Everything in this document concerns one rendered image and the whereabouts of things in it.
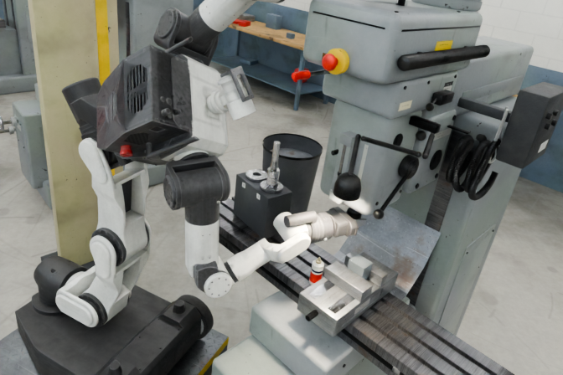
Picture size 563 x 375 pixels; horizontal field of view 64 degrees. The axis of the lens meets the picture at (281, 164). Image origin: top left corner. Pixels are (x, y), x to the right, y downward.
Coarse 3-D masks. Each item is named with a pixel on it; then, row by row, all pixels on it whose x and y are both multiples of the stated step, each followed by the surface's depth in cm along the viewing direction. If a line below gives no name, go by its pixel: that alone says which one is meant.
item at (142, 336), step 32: (32, 320) 175; (64, 320) 177; (128, 320) 181; (160, 320) 180; (192, 320) 182; (32, 352) 170; (64, 352) 164; (96, 352) 165; (128, 352) 164; (160, 352) 166
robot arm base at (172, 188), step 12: (168, 168) 111; (180, 168) 114; (192, 168) 116; (168, 180) 109; (228, 180) 114; (168, 192) 110; (180, 192) 108; (228, 192) 115; (168, 204) 112; (180, 204) 109
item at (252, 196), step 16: (240, 176) 180; (256, 176) 182; (240, 192) 181; (256, 192) 172; (272, 192) 170; (288, 192) 173; (240, 208) 184; (256, 208) 174; (272, 208) 170; (288, 208) 176; (256, 224) 176; (272, 224) 174
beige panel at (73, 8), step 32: (32, 0) 209; (64, 0) 218; (96, 0) 229; (32, 32) 218; (64, 32) 224; (96, 32) 235; (64, 64) 230; (96, 64) 242; (64, 96) 236; (64, 128) 243; (64, 160) 250; (64, 192) 257; (64, 224) 265; (96, 224) 281; (64, 256) 273
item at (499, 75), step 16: (496, 48) 158; (512, 48) 163; (528, 48) 172; (480, 64) 142; (496, 64) 152; (512, 64) 164; (528, 64) 177; (464, 80) 138; (480, 80) 147; (496, 80) 158; (512, 80) 170; (464, 96) 142; (480, 96) 152; (496, 96) 165; (432, 112) 130; (464, 112) 149
